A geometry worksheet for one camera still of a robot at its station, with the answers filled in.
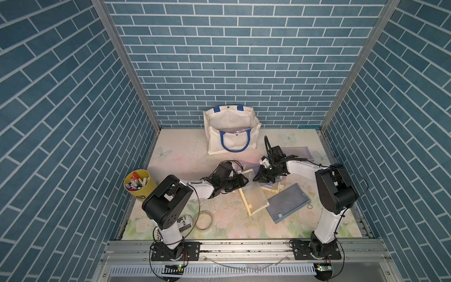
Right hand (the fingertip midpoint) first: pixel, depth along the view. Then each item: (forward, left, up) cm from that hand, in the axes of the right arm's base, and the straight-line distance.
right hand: (254, 180), depth 92 cm
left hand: (-3, +3, +1) cm, 4 cm away
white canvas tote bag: (+34, +16, +4) cm, 38 cm away
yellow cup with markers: (-10, +56, +6) cm, 57 cm away
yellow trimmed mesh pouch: (-7, +1, -2) cm, 7 cm away
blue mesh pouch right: (-10, -16, -3) cm, 19 cm away
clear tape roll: (-22, +23, -4) cm, 32 cm away
